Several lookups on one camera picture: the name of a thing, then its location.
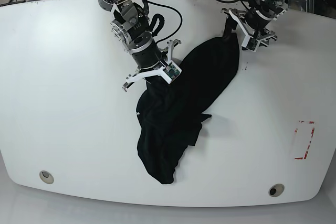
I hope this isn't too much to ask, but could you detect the left table grommet hole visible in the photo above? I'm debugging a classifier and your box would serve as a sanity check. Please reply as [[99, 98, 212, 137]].
[[39, 170, 54, 185]]

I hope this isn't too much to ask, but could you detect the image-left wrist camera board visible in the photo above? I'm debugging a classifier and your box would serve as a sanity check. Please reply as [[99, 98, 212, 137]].
[[162, 61, 182, 84]]

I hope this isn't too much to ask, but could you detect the red tape rectangle marking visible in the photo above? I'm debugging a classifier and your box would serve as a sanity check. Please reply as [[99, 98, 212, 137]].
[[291, 121, 316, 160]]

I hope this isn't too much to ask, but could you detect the table grommet hole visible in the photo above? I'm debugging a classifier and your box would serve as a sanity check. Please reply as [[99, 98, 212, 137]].
[[39, 170, 54, 185], [268, 184, 285, 197]]

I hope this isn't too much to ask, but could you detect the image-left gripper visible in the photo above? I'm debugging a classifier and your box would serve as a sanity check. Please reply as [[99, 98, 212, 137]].
[[122, 39, 181, 91]]

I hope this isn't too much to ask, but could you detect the black t-shirt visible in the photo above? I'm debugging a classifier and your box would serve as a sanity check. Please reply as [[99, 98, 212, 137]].
[[136, 33, 240, 184]]

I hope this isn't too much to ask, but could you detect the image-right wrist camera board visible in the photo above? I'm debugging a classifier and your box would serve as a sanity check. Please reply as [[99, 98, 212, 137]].
[[242, 35, 260, 52]]

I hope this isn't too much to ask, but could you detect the right table grommet hole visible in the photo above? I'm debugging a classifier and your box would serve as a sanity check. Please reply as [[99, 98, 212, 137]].
[[268, 184, 285, 197]]

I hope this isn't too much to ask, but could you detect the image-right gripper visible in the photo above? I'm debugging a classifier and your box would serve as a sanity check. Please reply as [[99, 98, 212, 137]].
[[221, 8, 277, 47]]

